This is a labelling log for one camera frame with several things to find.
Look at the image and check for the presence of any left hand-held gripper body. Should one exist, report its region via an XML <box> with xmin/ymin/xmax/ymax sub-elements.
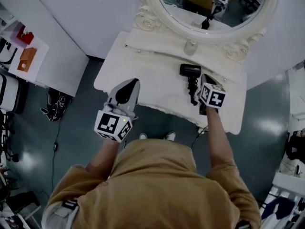
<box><xmin>94</xmin><ymin>101</ymin><xmax>139</xmax><ymax>143</ymax></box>

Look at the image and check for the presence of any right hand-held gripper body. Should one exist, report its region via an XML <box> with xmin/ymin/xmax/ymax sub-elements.
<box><xmin>198</xmin><ymin>82</ymin><xmax>226</xmax><ymax>115</ymax></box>

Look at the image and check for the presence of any black hair dryer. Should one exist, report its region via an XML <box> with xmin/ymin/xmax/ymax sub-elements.
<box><xmin>179</xmin><ymin>63</ymin><xmax>203</xmax><ymax>106</ymax></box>

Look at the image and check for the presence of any white ornate dressing table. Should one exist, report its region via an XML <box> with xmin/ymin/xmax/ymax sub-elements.
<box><xmin>93</xmin><ymin>0</ymin><xmax>279</xmax><ymax>135</ymax></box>

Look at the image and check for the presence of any person's left forearm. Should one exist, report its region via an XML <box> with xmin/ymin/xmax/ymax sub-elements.
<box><xmin>85</xmin><ymin>138</ymin><xmax>120</xmax><ymax>183</ymax></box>

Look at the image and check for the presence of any person's right forearm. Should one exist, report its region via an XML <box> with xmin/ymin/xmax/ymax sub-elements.
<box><xmin>205</xmin><ymin>107</ymin><xmax>235</xmax><ymax>176</ymax></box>

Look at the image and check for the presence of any small clear glass bottle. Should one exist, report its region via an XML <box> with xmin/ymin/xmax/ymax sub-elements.
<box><xmin>184</xmin><ymin>39</ymin><xmax>198</xmax><ymax>56</ymax></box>

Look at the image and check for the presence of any person's mustard shirt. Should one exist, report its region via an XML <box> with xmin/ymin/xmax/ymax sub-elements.
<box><xmin>46</xmin><ymin>138</ymin><xmax>262</xmax><ymax>229</ymax></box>

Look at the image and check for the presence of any white side desk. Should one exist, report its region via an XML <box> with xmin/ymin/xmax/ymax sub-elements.
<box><xmin>287</xmin><ymin>61</ymin><xmax>305</xmax><ymax>119</ymax></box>

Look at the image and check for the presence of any white low cabinet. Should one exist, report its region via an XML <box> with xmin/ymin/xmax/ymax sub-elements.
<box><xmin>0</xmin><ymin>20</ymin><xmax>50</xmax><ymax>84</ymax></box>

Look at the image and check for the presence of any black backpack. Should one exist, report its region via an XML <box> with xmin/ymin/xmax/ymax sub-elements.
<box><xmin>285</xmin><ymin>130</ymin><xmax>305</xmax><ymax>162</ymax></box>

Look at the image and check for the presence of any black metal stand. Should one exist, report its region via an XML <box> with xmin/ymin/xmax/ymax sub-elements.
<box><xmin>0</xmin><ymin>111</ymin><xmax>20</xmax><ymax>163</ymax></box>

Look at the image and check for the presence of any orange tissue box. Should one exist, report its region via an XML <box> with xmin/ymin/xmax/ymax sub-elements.
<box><xmin>17</xmin><ymin>47</ymin><xmax>38</xmax><ymax>73</ymax></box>

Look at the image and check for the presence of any white clothes rack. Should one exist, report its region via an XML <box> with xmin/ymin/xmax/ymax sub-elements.
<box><xmin>259</xmin><ymin>170</ymin><xmax>305</xmax><ymax>229</ymax></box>

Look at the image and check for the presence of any black equipment pile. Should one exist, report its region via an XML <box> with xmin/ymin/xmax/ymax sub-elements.
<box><xmin>0</xmin><ymin>191</ymin><xmax>41</xmax><ymax>229</ymax></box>

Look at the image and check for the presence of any red box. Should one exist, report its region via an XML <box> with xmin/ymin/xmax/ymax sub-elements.
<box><xmin>16</xmin><ymin>25</ymin><xmax>34</xmax><ymax>45</ymax></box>

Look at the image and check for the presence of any white bag with black trim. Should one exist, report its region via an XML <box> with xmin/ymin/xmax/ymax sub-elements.
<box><xmin>0</xmin><ymin>37</ymin><xmax>19</xmax><ymax>69</ymax></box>

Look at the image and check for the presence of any navy garment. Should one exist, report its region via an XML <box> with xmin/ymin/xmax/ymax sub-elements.
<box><xmin>262</xmin><ymin>197</ymin><xmax>296</xmax><ymax>220</ymax></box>

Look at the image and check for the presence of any thin black cable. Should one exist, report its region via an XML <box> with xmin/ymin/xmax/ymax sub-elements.
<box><xmin>190</xmin><ymin>126</ymin><xmax>209</xmax><ymax>152</ymax></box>

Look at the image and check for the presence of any black tangled cable pile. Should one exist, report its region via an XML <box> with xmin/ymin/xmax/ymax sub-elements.
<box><xmin>41</xmin><ymin>87</ymin><xmax>73</xmax><ymax>122</ymax></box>

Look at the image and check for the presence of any black floor cable with adapter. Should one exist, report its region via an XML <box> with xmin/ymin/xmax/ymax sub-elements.
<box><xmin>51</xmin><ymin>120</ymin><xmax>61</xmax><ymax>193</ymax></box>

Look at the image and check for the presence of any oval mirror with white frame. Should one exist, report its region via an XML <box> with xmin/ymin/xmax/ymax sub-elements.
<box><xmin>133</xmin><ymin>0</ymin><xmax>279</xmax><ymax>64</ymax></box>

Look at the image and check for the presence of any grey backpack strap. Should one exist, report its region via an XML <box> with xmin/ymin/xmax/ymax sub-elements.
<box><xmin>41</xmin><ymin>198</ymin><xmax>79</xmax><ymax>229</ymax></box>

